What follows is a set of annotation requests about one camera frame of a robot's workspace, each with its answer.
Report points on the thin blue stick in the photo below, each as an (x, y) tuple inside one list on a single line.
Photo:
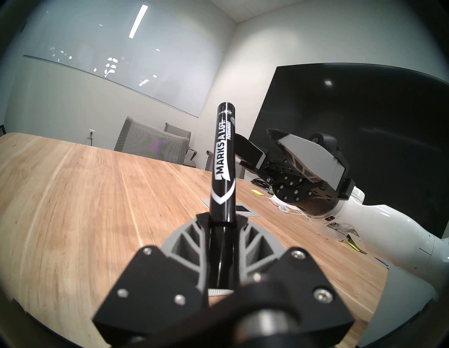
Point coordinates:
[(381, 262)]

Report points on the gray mesh office chair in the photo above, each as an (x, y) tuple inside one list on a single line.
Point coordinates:
[(209, 161), (151, 144)]

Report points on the wide wall glass whiteboard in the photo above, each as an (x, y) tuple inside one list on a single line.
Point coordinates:
[(122, 52)]

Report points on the yellow and black block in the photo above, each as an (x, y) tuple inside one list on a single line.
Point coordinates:
[(354, 243)]

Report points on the silver table power outlet panel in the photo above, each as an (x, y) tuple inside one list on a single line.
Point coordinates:
[(245, 209)]

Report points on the large black wall television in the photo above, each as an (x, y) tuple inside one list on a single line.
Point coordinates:
[(386, 122)]

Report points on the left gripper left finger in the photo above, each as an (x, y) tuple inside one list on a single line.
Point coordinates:
[(158, 287)]

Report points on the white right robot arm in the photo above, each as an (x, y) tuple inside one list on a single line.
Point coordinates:
[(386, 228)]

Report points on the gray swivel chair with armrests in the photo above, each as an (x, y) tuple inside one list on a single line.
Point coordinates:
[(179, 131)]

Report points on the crumpled white tissue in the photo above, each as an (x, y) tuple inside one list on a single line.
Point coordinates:
[(275, 200)]

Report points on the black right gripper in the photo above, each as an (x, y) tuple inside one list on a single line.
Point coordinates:
[(298, 193)]

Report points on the black permanent marker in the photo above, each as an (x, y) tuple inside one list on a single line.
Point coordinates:
[(224, 158)]

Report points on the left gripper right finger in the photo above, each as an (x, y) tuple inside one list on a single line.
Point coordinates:
[(298, 280)]

